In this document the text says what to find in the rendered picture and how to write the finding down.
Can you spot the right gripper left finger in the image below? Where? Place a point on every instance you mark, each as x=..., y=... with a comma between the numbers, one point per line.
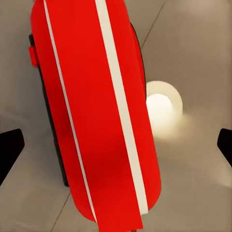
x=11, y=145

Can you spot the radio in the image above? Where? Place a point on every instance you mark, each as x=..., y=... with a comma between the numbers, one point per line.
x=93, y=79

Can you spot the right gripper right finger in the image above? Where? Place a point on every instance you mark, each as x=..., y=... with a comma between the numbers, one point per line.
x=225, y=144

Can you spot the coffee table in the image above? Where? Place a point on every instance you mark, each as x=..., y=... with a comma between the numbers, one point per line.
x=187, y=52

